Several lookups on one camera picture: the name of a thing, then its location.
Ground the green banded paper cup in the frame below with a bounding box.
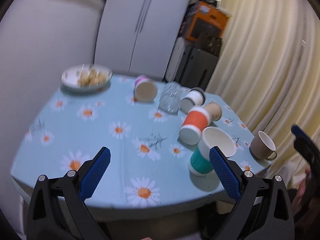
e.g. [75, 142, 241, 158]
[188, 127, 236, 177]

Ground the brown kraft paper cup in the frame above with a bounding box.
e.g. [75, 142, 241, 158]
[204, 102, 222, 121]

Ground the orange banded paper cup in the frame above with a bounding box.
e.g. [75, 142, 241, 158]
[179, 106, 212, 145]

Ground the black striped white paper cup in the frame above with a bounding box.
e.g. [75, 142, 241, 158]
[180, 87, 206, 113]

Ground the pink paper cup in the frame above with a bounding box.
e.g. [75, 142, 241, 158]
[134, 75, 158, 102]

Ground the person's right hand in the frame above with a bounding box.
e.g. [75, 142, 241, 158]
[291, 166, 319, 231]

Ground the brown ceramic mug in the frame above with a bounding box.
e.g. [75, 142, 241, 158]
[249, 131, 277, 161]

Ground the cream pleated curtain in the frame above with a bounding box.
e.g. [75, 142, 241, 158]
[207, 0, 319, 189]

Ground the daisy print blue tablecloth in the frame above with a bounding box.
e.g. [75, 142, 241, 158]
[10, 73, 272, 208]

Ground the white plate with snacks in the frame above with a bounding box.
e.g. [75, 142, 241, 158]
[61, 64, 113, 92]

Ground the black cabinet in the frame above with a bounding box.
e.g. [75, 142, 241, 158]
[164, 37, 219, 90]

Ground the clear cut glass tumbler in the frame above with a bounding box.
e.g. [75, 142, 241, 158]
[158, 82, 182, 115]

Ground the orange cardboard box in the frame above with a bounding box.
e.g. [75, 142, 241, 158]
[183, 1, 230, 42]

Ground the white refrigerator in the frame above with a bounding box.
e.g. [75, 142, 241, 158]
[94, 0, 189, 80]

